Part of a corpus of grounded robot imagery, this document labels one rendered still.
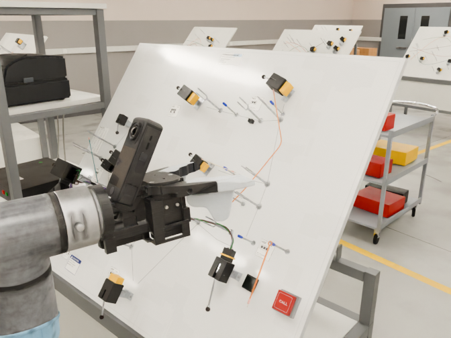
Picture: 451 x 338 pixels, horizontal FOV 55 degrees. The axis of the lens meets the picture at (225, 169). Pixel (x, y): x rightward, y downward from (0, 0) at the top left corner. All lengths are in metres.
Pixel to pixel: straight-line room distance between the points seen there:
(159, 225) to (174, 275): 0.84
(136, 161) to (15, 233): 0.16
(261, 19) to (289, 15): 1.02
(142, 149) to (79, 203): 0.10
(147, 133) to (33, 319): 0.25
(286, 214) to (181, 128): 0.56
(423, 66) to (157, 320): 7.19
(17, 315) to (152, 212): 0.19
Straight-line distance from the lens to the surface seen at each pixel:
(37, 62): 1.95
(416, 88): 8.00
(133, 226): 0.58
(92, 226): 0.54
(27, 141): 4.17
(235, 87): 1.55
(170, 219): 0.58
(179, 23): 9.92
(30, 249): 0.53
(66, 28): 8.79
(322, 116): 1.32
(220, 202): 0.58
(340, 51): 5.43
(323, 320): 1.64
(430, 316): 3.21
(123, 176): 0.56
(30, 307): 0.57
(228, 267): 1.21
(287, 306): 1.15
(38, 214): 0.53
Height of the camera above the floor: 1.79
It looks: 19 degrees down
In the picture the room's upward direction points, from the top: straight up
